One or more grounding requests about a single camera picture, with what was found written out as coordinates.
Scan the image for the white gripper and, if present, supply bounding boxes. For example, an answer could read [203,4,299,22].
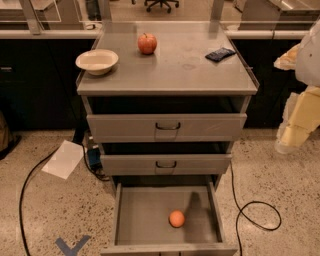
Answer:
[274,44,320,154]

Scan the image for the orange fruit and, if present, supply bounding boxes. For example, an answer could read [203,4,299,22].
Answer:
[169,210,185,228]

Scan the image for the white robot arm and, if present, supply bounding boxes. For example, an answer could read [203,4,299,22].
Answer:
[274,20,320,154]

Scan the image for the grey drawer cabinet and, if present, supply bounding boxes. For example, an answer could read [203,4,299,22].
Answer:
[77,22,258,183]

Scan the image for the grey middle drawer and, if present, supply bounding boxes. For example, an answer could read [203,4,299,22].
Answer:
[101,154,231,176]

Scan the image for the grey top drawer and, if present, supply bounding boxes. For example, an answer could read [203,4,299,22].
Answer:
[87,114,247,142]

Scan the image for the grey open bottom drawer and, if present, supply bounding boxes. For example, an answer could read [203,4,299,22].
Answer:
[101,181,237,256]

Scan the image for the red apple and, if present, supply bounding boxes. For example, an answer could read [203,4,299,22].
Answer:
[138,33,157,55]

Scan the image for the white bowl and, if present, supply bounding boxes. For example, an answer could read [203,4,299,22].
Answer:
[75,49,119,75]

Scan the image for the blue power box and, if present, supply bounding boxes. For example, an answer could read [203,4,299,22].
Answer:
[87,148,101,170]

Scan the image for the person legs in background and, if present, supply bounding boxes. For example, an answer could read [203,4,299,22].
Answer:
[85,0,101,21]

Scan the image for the white paper sheet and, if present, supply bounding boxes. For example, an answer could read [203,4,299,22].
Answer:
[42,140,83,180]

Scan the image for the black cable right floor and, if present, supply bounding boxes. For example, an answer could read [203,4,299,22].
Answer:
[229,161,283,256]

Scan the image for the black cable floor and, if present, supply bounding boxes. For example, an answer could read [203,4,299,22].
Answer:
[229,161,283,256]
[18,146,61,256]

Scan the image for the black cable left floor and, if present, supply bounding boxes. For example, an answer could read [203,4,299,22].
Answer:
[18,146,61,256]

